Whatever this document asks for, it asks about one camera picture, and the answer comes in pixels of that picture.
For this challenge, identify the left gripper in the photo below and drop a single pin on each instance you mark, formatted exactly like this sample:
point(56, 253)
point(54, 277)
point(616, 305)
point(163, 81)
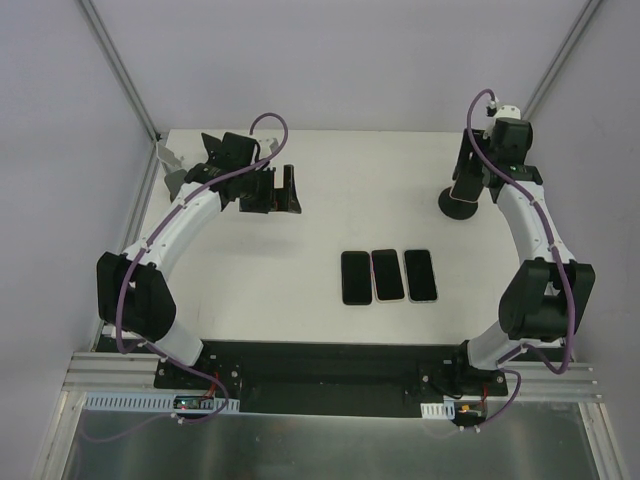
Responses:
point(273, 189)

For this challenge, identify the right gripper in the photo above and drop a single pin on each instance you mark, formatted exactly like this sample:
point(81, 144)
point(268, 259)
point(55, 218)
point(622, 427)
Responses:
point(466, 181)

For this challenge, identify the pink-cased phone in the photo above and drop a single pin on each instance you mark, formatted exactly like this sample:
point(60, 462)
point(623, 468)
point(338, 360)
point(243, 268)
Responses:
point(467, 192)

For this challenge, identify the black round-base phone mount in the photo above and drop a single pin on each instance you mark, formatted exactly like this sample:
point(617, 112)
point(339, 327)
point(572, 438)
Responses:
point(456, 209)

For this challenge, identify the black phone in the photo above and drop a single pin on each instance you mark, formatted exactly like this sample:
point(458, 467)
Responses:
point(356, 280)

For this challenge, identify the silver folding phone stand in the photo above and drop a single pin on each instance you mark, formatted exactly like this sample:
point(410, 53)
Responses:
point(168, 159)

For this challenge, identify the white-cased phone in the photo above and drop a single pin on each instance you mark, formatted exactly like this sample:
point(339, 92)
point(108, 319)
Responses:
point(387, 275)

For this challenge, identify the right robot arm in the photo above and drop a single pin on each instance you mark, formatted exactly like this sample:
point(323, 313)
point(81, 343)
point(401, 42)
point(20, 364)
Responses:
point(542, 307)

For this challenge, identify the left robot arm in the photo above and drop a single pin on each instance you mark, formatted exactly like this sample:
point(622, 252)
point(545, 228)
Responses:
point(132, 289)

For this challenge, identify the clear-cased phone on table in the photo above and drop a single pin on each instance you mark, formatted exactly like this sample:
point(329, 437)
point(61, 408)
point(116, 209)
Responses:
point(420, 276)

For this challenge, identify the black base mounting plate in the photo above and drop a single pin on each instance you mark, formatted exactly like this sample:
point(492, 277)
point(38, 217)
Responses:
point(390, 381)

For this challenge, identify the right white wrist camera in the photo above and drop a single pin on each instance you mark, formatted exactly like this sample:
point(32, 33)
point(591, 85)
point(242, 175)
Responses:
point(496, 109)

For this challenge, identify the right aluminium frame post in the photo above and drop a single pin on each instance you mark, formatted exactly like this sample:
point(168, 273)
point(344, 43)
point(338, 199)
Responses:
point(581, 24)

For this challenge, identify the aluminium frame post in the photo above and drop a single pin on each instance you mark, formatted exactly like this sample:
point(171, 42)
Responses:
point(117, 66)
point(581, 24)

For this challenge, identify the left aluminium frame post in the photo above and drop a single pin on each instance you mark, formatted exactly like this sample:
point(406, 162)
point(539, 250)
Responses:
point(117, 66)

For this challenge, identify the right white cable duct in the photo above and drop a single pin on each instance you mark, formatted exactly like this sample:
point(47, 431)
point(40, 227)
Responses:
point(438, 411)

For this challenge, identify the white cable duct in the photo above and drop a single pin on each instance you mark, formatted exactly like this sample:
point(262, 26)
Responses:
point(438, 411)
point(159, 403)

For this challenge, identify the left white cable duct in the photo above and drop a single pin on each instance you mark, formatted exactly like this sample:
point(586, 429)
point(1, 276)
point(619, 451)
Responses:
point(159, 403)

